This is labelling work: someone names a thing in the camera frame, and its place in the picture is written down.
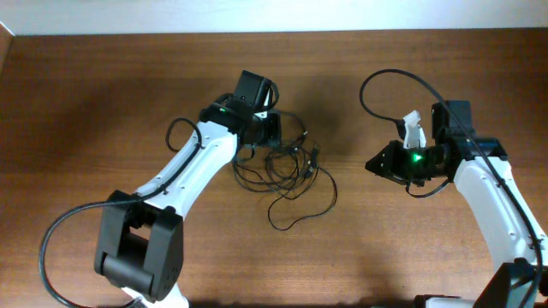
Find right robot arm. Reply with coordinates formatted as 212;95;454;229
365;101;547;307

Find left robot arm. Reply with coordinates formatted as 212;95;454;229
94;70;281;307

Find black usb cable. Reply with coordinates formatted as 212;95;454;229
267;164;339;232
230;110;322;201

